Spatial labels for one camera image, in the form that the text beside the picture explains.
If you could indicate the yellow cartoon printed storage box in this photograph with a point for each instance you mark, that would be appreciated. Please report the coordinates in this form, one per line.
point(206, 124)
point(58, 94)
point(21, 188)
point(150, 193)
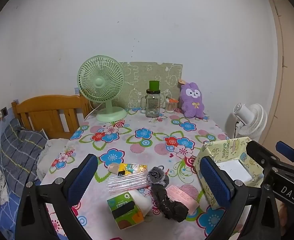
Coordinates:
point(226, 150)

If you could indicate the wooden bed headboard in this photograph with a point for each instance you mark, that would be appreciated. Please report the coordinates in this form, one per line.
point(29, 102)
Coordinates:
point(49, 105)

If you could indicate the white bedding cloth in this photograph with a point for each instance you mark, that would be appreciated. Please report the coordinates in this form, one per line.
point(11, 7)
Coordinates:
point(52, 147)

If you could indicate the green cartoon printed board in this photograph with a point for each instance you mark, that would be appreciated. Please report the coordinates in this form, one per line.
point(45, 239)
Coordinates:
point(147, 72)

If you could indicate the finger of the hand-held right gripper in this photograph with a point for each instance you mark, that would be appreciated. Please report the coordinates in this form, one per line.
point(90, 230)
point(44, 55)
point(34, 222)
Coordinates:
point(261, 155)
point(287, 152)

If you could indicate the white plastic roll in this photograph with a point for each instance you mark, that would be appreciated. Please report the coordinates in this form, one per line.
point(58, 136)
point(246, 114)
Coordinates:
point(144, 202)

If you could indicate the white floor fan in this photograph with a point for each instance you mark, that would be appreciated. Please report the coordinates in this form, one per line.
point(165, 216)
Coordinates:
point(254, 120)

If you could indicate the pink packet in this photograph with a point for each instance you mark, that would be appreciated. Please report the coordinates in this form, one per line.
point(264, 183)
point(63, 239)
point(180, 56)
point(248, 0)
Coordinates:
point(181, 195)

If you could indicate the white crumpled packets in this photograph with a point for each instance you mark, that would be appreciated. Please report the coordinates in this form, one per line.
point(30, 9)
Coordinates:
point(233, 170)

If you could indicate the grey knit glove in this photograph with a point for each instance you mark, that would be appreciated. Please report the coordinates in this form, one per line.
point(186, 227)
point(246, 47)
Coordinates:
point(156, 175)

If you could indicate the wall socket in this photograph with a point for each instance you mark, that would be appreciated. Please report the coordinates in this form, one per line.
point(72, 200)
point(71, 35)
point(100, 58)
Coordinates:
point(3, 112)

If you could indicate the glass mug jar green lid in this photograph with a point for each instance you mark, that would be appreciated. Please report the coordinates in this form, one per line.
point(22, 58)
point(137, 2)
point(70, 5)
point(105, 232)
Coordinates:
point(153, 105)

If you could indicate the floral tablecloth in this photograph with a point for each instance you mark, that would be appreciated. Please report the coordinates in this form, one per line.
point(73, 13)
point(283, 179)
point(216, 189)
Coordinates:
point(149, 155)

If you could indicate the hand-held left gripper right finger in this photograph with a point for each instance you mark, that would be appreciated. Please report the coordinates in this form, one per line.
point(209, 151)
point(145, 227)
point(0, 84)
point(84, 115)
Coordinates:
point(216, 182)

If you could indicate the green desk fan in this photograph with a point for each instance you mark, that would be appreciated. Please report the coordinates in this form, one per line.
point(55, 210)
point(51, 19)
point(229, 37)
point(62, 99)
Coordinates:
point(100, 82)

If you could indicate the grey plaid pillow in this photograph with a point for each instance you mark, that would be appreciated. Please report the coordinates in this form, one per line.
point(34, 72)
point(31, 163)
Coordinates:
point(17, 152)

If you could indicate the green tissue pack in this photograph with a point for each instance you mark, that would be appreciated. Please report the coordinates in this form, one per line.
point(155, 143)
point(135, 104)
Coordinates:
point(122, 205)

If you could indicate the purple plush bunny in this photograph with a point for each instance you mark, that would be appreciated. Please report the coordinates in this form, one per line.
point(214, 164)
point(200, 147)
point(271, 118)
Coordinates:
point(193, 102)

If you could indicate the cartoon printed tissue pack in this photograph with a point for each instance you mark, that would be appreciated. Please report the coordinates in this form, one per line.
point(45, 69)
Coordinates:
point(129, 168)

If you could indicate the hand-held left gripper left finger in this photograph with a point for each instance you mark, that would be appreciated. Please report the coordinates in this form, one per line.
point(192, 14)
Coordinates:
point(83, 180)

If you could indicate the cotton swab jar orange lid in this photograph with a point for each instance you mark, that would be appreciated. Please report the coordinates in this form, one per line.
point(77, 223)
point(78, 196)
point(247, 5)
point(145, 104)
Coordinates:
point(169, 107)

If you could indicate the clear pack of straws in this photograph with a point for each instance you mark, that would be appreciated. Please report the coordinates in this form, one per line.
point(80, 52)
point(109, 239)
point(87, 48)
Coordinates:
point(127, 182)

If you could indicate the beige door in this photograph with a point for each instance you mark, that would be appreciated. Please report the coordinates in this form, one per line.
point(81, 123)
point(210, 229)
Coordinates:
point(291, 80)

